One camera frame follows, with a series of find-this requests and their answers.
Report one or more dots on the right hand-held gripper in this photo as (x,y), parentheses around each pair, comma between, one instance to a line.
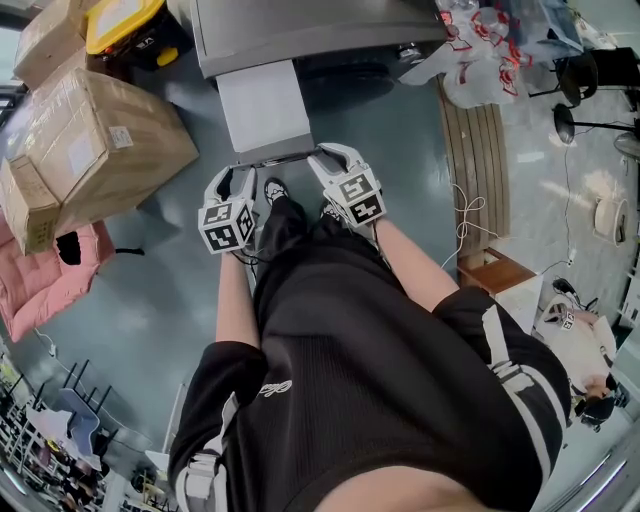
(357,197)

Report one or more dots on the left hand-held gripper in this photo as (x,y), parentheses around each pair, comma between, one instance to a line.
(225,225)

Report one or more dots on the white pull-out drawer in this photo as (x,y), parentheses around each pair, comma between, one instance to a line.
(265,105)

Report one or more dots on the person's left forearm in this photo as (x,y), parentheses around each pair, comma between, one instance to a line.
(235,300)

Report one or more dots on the person's right forearm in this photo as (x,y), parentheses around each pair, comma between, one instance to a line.
(415,265)

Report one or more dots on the person's right shoe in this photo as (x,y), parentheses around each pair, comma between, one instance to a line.
(330,212)

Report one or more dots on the person's shoe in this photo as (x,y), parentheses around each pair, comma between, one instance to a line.
(276,190)
(330,212)

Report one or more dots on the person's left shoe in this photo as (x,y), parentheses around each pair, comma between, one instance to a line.
(276,190)

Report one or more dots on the black trousers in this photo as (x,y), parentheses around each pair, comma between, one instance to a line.
(285,220)

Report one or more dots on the large brown cardboard box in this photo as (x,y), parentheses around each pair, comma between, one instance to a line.
(115,145)

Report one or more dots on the slatted wooden bench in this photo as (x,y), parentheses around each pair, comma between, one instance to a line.
(475,160)

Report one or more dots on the silver washer dial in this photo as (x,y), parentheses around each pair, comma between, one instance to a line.
(410,51)

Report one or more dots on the black bin with yellow lid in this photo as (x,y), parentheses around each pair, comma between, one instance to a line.
(145,47)

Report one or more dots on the small black pouch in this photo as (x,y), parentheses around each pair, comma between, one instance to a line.
(69,247)

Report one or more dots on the pile of clear plastic bottles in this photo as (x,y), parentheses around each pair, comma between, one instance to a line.
(480,70)

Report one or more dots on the brown wooden stool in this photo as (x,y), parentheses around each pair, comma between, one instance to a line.
(500,275)

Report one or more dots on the narrow brown cardboard box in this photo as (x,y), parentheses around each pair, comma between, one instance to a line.
(30,210)

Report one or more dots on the tape-wrapped cardboard box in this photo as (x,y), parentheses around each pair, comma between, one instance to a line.
(55,75)

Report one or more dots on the pink quilted cushion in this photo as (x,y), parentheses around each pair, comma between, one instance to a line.
(35,290)

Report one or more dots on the white cabinet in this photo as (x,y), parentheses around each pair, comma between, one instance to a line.
(520,302)

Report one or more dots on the black standing fan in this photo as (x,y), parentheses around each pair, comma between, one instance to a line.
(564,125)

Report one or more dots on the medium brown cardboard box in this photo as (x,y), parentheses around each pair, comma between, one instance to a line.
(50,30)

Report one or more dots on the white power strip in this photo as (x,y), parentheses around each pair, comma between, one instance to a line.
(571,258)

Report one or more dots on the black office chair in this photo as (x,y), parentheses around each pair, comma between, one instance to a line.
(565,287)

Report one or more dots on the black round-seat chair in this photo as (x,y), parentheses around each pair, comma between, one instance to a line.
(580,80)

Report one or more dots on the clear plastic storage bin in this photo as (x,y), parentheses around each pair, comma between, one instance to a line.
(562,22)

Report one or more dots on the white round spool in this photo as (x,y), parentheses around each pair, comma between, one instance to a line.
(610,222)

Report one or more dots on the blue chair with black legs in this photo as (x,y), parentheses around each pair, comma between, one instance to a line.
(80,420)

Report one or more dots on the black cabinet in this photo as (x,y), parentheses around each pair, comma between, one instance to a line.
(617,67)

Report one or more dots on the person's face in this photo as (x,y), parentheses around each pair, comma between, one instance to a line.
(415,495)

